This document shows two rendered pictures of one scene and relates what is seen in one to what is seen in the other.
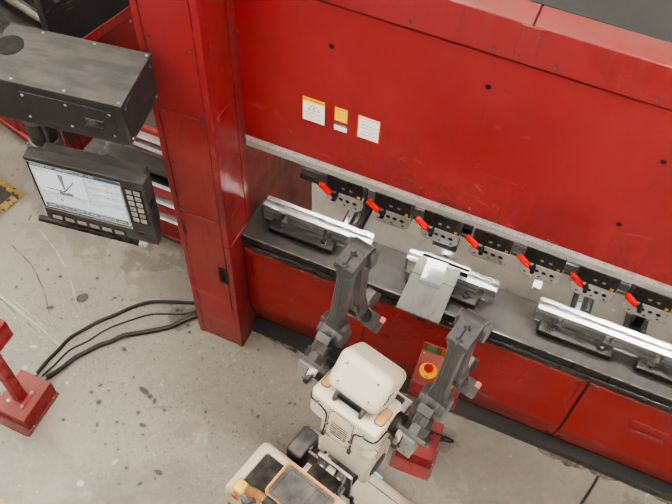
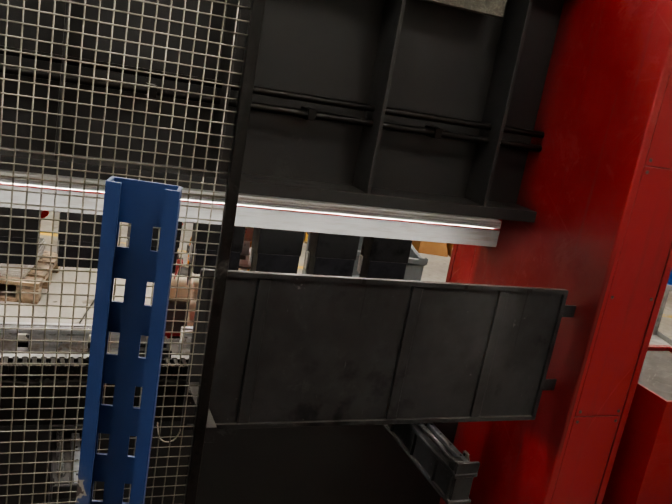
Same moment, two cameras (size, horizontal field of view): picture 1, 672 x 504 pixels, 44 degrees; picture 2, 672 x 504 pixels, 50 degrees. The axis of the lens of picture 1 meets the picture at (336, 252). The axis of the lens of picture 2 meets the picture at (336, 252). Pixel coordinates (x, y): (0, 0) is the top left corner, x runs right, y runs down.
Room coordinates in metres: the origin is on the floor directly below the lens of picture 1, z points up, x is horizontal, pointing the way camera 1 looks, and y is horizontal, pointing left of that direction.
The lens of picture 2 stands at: (3.69, -1.88, 1.87)
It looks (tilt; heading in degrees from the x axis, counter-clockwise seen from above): 14 degrees down; 135
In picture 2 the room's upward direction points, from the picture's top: 10 degrees clockwise
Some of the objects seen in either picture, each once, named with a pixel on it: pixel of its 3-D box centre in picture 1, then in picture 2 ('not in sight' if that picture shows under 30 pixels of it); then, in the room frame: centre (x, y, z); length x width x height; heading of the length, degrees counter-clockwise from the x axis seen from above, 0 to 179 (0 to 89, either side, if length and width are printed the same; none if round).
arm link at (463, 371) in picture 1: (463, 352); not in sight; (1.27, -0.43, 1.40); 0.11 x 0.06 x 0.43; 55
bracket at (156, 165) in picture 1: (123, 175); not in sight; (2.12, 0.88, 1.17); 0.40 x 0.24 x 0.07; 69
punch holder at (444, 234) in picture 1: (443, 221); (275, 250); (1.91, -0.41, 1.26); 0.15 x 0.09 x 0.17; 69
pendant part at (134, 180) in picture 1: (99, 190); not in sight; (1.84, 0.87, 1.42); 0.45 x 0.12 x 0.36; 77
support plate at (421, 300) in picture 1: (428, 289); not in sight; (1.76, -0.38, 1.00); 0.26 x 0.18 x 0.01; 159
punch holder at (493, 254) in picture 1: (493, 239); (216, 246); (1.84, -0.59, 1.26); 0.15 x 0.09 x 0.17; 69
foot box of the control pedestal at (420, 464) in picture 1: (417, 445); not in sight; (1.48, -0.44, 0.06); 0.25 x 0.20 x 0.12; 161
